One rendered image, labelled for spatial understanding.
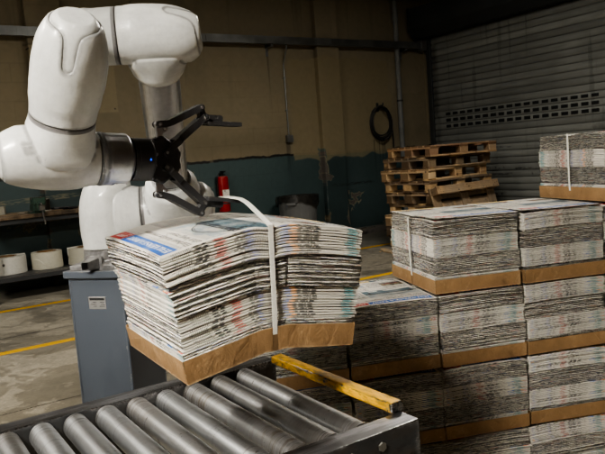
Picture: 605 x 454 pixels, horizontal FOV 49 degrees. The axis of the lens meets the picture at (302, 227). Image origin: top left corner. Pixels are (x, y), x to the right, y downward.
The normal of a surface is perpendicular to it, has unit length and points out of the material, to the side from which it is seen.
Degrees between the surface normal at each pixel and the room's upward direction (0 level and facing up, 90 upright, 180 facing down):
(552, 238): 90
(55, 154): 116
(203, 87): 90
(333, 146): 90
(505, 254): 90
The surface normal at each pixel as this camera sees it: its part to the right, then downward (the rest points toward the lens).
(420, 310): 0.21, 0.08
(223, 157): 0.55, 0.04
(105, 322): -0.32, 0.12
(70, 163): 0.51, 0.51
